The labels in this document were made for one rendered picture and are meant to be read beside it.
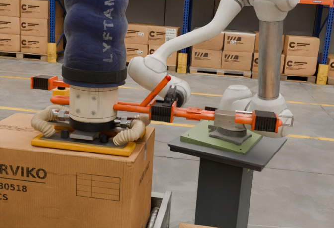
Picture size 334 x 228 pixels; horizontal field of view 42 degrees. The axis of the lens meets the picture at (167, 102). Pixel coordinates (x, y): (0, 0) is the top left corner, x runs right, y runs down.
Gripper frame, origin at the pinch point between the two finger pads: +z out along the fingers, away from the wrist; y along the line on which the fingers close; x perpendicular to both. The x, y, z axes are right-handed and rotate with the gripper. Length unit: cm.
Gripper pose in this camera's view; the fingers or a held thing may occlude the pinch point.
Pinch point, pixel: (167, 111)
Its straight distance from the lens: 151.4
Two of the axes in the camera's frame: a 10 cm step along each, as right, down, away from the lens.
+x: -9.9, -1.0, 1.3
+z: -1.5, 2.1, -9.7
